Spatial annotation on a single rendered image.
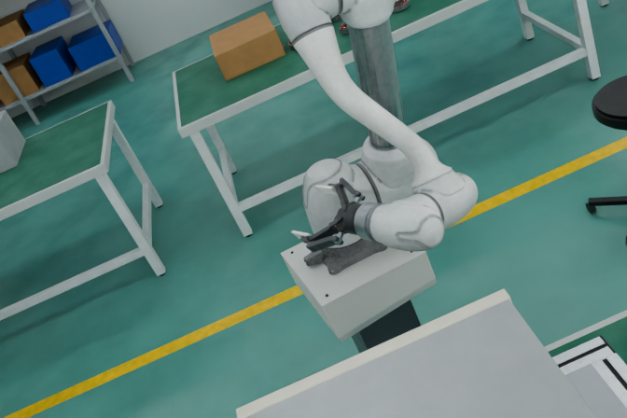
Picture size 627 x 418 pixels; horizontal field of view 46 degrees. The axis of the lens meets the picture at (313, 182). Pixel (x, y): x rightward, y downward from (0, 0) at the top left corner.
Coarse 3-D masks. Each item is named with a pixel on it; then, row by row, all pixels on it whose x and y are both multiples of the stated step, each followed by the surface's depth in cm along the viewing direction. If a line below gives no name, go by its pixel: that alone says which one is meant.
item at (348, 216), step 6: (348, 204) 178; (354, 204) 174; (360, 204) 173; (348, 210) 173; (354, 210) 171; (336, 216) 178; (342, 216) 177; (348, 216) 172; (354, 216) 171; (342, 222) 176; (348, 222) 172; (342, 228) 175; (348, 228) 172; (354, 228) 171
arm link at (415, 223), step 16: (384, 208) 163; (400, 208) 160; (416, 208) 158; (432, 208) 163; (384, 224) 161; (400, 224) 158; (416, 224) 156; (432, 224) 156; (384, 240) 162; (400, 240) 159; (416, 240) 156; (432, 240) 156
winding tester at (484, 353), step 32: (448, 320) 107; (480, 320) 105; (512, 320) 103; (384, 352) 107; (416, 352) 105; (448, 352) 103; (480, 352) 101; (512, 352) 99; (544, 352) 97; (320, 384) 107; (352, 384) 104; (384, 384) 102; (416, 384) 100; (448, 384) 98; (480, 384) 96; (512, 384) 94; (544, 384) 92; (256, 416) 106; (288, 416) 104; (320, 416) 102; (352, 416) 100; (384, 416) 98; (416, 416) 96; (448, 416) 94; (480, 416) 92; (512, 416) 90; (544, 416) 89; (576, 416) 87
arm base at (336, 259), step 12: (360, 240) 203; (312, 252) 208; (324, 252) 206; (336, 252) 203; (348, 252) 203; (360, 252) 204; (372, 252) 204; (312, 264) 207; (336, 264) 203; (348, 264) 203
